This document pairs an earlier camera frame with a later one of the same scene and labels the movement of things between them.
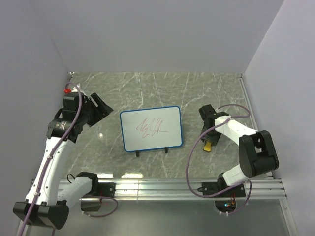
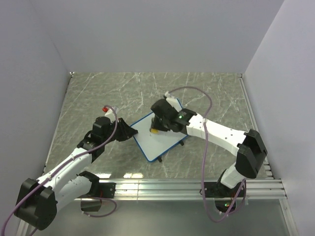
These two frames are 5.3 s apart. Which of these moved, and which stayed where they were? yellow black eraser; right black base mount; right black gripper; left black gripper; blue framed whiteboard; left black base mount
Moved: right black gripper; blue framed whiteboard; yellow black eraser; left black gripper
Stayed: left black base mount; right black base mount
